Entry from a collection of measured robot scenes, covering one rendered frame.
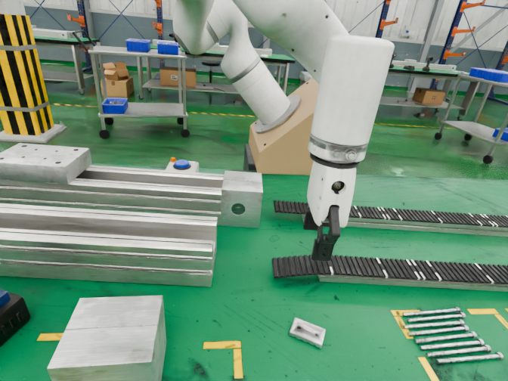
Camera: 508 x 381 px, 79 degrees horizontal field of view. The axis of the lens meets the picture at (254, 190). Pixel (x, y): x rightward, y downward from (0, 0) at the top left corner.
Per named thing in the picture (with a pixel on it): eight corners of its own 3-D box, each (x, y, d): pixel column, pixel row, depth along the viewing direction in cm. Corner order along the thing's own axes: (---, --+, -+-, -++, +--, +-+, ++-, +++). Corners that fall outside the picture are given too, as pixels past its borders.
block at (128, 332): (168, 327, 46) (165, 280, 42) (157, 410, 36) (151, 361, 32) (97, 331, 45) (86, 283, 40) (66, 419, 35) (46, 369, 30)
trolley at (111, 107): (184, 123, 397) (182, 37, 350) (190, 137, 352) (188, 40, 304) (97, 124, 367) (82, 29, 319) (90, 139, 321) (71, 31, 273)
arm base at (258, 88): (257, 119, 118) (227, 79, 110) (299, 91, 111) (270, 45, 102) (254, 141, 103) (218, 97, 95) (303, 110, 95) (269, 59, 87)
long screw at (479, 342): (478, 341, 49) (480, 337, 48) (483, 347, 48) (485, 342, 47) (417, 347, 47) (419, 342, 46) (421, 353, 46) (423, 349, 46)
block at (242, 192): (258, 201, 82) (261, 168, 77) (258, 227, 71) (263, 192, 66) (224, 199, 81) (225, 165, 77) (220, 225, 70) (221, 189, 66)
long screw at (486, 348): (484, 347, 48) (487, 343, 47) (490, 353, 47) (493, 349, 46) (423, 354, 46) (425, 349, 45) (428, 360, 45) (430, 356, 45)
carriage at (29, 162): (94, 174, 75) (89, 147, 72) (71, 195, 66) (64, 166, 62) (26, 168, 74) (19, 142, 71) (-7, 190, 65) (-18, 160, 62)
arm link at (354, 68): (316, 123, 50) (305, 138, 42) (332, 33, 44) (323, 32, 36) (369, 132, 48) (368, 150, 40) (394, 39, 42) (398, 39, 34)
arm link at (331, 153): (378, 150, 41) (373, 170, 42) (357, 130, 49) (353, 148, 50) (317, 145, 41) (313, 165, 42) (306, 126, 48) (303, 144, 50)
